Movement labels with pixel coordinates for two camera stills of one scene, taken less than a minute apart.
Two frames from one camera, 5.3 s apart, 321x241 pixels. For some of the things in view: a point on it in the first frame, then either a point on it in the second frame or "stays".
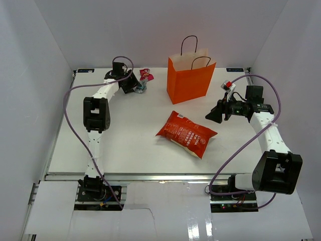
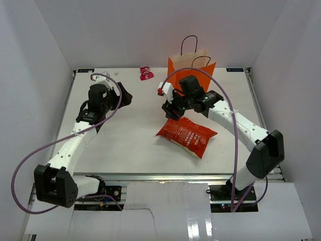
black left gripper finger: (133, 82) → (126, 97)
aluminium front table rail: (54, 176) stays
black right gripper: (222, 106) → (169, 108)
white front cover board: (164, 211) stays
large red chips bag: (193, 136) stays
